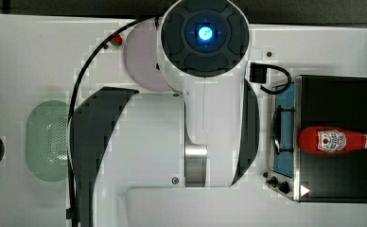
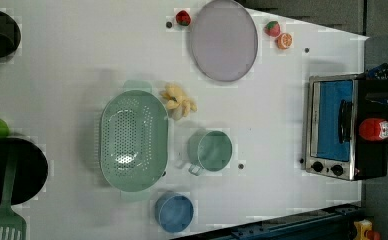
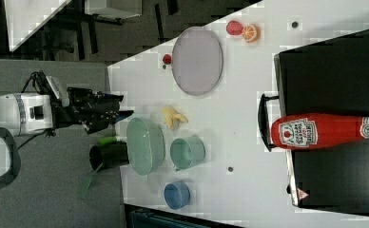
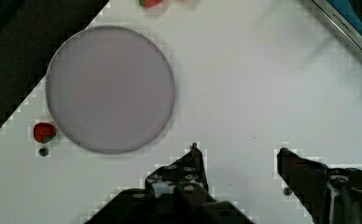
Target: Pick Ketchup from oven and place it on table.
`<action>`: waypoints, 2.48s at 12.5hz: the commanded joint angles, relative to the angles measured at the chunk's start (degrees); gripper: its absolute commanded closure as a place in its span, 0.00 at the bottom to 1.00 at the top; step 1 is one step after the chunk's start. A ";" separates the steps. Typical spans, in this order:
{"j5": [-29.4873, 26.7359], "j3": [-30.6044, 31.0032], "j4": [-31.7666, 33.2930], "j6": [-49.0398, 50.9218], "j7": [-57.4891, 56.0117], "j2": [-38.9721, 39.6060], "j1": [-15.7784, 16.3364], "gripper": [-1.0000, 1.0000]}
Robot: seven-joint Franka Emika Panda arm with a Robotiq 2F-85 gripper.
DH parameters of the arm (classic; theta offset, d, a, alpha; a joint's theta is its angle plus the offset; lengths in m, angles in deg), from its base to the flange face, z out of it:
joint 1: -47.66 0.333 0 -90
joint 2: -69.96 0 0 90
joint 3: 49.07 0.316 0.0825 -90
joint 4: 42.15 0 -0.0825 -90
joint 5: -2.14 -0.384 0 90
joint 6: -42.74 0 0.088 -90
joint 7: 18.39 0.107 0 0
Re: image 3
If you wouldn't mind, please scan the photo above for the red fruit toy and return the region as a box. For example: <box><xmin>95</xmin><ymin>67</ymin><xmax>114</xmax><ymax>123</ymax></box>
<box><xmin>226</xmin><ymin>20</ymin><xmax>243</xmax><ymax>36</ymax></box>

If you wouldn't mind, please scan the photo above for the green perforated colander bowl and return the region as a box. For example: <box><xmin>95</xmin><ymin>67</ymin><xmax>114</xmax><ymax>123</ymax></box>
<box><xmin>126</xmin><ymin>117</ymin><xmax>165</xmax><ymax>176</ymax></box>

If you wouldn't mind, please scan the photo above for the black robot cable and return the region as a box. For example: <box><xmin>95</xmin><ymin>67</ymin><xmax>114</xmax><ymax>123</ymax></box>
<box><xmin>16</xmin><ymin>70</ymin><xmax>57</xmax><ymax>150</ymax></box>

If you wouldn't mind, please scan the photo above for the green mug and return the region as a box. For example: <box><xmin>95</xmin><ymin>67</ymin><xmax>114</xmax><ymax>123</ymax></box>
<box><xmin>170</xmin><ymin>135</ymin><xmax>205</xmax><ymax>171</ymax></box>

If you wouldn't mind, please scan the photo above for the orange slice toy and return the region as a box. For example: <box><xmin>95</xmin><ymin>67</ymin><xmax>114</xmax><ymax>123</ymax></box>
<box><xmin>242</xmin><ymin>24</ymin><xmax>261</xmax><ymax>43</ymax></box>

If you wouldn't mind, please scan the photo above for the black cylinder cup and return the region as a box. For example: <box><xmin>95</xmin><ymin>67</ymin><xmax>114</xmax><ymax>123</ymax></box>
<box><xmin>89</xmin><ymin>142</ymin><xmax>129</xmax><ymax>170</ymax></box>

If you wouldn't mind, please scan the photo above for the small red strawberry toy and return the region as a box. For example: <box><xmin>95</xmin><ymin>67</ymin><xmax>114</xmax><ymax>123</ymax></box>
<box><xmin>163</xmin><ymin>54</ymin><xmax>172</xmax><ymax>65</ymax></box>

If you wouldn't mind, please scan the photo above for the red ketchup bottle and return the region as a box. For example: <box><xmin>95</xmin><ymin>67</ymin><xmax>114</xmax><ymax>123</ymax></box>
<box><xmin>270</xmin><ymin>113</ymin><xmax>369</xmax><ymax>150</ymax></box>

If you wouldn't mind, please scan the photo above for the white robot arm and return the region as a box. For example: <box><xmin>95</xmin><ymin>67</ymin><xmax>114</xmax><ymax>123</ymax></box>
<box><xmin>0</xmin><ymin>87</ymin><xmax>133</xmax><ymax>189</ymax></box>

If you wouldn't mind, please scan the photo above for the yellow peeled banana toy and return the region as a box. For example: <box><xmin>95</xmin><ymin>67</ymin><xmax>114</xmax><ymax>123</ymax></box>
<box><xmin>162</xmin><ymin>105</ymin><xmax>188</xmax><ymax>130</ymax></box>

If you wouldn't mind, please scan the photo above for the blue cup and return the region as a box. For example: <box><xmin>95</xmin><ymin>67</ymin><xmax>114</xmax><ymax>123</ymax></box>
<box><xmin>164</xmin><ymin>181</ymin><xmax>190</xmax><ymax>210</ymax></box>

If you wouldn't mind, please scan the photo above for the grey round plate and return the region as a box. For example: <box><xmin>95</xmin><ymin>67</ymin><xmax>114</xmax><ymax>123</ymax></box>
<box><xmin>171</xmin><ymin>27</ymin><xmax>223</xmax><ymax>96</ymax></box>

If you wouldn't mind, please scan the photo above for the green spatula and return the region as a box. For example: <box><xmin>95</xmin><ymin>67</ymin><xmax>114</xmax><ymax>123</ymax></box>
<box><xmin>77</xmin><ymin>136</ymin><xmax>126</xmax><ymax>199</ymax></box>

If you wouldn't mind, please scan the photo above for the black toaster oven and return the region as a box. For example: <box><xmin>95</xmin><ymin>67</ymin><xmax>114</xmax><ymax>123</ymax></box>
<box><xmin>264</xmin><ymin>29</ymin><xmax>369</xmax><ymax>216</ymax></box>

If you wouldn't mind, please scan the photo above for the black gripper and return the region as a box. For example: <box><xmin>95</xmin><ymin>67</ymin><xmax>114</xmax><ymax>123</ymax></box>
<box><xmin>54</xmin><ymin>87</ymin><xmax>134</xmax><ymax>133</ymax></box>

